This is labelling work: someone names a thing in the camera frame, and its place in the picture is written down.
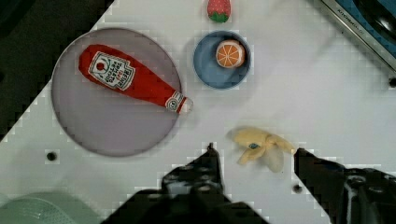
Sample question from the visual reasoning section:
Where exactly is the yellow plush peeled banana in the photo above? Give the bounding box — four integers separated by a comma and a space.
232, 127, 296, 173

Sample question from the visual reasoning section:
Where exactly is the black toaster oven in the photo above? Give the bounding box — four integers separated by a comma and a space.
319, 0, 396, 89

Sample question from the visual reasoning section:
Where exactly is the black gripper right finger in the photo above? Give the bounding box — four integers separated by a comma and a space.
293, 148, 396, 224

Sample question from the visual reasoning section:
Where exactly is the blue bowl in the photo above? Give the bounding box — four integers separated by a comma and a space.
192, 31, 252, 91

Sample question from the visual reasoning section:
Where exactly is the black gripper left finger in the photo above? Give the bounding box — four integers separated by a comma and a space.
102, 146, 268, 224

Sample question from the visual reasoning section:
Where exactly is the grey round plate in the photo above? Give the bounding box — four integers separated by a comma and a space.
51, 28, 182, 157

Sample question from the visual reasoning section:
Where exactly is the green perforated colander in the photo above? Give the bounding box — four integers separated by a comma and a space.
1, 191, 101, 224

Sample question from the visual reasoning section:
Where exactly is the plush orange slice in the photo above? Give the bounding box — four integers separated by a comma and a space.
216, 40, 246, 68

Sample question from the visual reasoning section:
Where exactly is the plush strawberry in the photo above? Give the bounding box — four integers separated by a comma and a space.
206, 0, 232, 23

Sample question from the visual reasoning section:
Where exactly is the red plush ketchup bottle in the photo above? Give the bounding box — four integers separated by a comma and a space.
78, 44, 193, 115

